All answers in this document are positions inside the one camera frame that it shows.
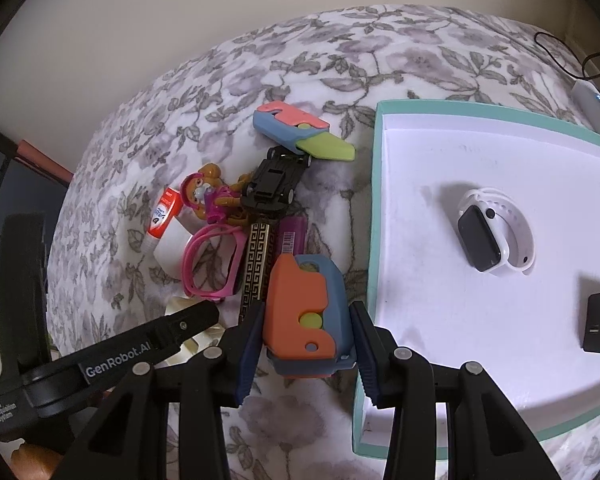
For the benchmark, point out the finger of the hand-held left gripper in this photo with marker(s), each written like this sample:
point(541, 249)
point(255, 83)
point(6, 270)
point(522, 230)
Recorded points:
point(190, 320)

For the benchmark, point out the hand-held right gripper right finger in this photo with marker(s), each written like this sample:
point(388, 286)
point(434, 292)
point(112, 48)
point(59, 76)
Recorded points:
point(367, 360)

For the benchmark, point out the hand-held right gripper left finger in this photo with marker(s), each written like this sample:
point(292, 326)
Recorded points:
point(247, 355)

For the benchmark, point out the orange and blue toy knife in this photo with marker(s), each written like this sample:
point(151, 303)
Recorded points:
point(295, 305)

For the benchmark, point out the pink kids smartwatch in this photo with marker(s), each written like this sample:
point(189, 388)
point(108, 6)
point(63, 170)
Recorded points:
point(237, 260)

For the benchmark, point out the black gold patterned lighter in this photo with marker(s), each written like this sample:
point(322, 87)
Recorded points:
point(255, 270)

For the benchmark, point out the teal box white inside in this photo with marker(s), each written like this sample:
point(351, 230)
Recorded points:
point(430, 285)

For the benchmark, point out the cream plastic item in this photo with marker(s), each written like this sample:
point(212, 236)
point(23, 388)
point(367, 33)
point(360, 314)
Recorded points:
point(200, 345)

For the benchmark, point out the white tape roll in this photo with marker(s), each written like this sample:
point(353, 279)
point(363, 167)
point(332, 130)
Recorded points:
point(172, 250)

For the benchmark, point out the glue stick red cap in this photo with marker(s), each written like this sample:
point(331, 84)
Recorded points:
point(162, 215)

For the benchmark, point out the pink rectangular packet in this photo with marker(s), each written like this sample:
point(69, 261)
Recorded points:
point(291, 237)

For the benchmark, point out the toy dog figure pink helmet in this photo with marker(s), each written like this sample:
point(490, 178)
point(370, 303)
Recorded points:
point(200, 190)

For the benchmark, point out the black toy car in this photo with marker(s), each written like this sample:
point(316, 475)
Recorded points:
point(272, 180)

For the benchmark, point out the dark cabinet red edge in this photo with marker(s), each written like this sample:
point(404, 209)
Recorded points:
point(10, 185)

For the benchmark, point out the floral fleece blanket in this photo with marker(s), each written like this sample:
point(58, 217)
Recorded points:
point(230, 85)

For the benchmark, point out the white power strip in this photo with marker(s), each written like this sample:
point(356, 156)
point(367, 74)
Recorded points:
point(587, 97)

